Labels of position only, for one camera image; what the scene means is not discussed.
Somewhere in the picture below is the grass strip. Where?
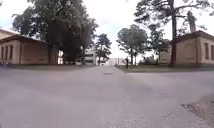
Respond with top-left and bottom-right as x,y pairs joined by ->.
0,63 -> 96,70
114,63 -> 214,74

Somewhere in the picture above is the grey asphalt road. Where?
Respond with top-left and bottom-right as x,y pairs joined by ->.
0,65 -> 214,128

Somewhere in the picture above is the small dark tree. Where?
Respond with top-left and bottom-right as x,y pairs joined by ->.
94,33 -> 113,66

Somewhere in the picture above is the person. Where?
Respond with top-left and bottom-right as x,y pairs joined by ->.
125,57 -> 130,70

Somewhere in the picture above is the gravel patch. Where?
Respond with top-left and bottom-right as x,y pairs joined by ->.
180,91 -> 214,128

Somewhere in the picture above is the round leafy tree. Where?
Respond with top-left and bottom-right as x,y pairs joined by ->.
115,23 -> 150,66

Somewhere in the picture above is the tan brick building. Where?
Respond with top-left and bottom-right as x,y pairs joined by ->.
158,30 -> 214,66
0,27 -> 60,66

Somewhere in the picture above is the tall pine tree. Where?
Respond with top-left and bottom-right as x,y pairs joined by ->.
133,0 -> 214,67

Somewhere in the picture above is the large dark leafy tree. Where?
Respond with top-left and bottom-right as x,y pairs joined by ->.
11,0 -> 99,66

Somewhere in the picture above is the white building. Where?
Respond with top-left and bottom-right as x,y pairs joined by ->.
82,49 -> 98,66

